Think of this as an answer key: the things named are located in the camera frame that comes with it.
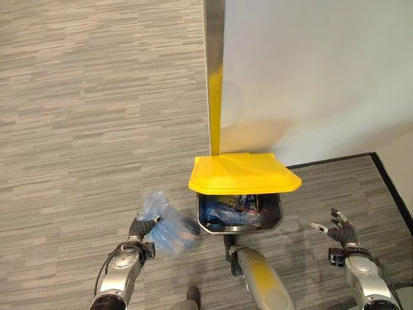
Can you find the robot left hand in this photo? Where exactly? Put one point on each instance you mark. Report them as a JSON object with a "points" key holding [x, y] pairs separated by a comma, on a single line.
{"points": [[139, 228]]}

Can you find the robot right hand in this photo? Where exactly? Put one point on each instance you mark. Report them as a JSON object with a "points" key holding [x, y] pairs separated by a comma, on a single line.
{"points": [[344, 233]]}

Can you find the blue translucent garbage bag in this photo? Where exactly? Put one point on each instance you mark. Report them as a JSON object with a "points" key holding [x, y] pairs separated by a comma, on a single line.
{"points": [[166, 226]]}

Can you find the robot right silver arm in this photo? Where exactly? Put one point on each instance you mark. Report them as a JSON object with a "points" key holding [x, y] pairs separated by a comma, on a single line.
{"points": [[364, 277]]}

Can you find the robot left silver arm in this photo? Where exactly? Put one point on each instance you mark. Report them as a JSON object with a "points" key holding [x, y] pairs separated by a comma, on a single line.
{"points": [[116, 274]]}

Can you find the garbage inside trash can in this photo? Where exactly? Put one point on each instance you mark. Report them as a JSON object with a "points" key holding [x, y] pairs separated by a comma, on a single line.
{"points": [[230, 210]]}

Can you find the grey pedal trash can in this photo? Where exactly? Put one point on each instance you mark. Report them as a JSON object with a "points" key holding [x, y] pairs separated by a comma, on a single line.
{"points": [[240, 213]]}

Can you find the yellow trash can lid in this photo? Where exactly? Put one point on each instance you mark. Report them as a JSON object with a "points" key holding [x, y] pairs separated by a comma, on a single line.
{"points": [[242, 174]]}

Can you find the black baseboard strip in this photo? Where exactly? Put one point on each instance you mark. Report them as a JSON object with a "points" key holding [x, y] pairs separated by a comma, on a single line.
{"points": [[380, 174]]}

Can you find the robot silver right leg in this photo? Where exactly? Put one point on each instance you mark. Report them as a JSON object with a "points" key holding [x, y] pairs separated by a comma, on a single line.
{"points": [[261, 277]]}

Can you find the metal wall corner strip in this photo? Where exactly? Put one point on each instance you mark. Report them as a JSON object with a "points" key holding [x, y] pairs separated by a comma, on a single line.
{"points": [[214, 77]]}

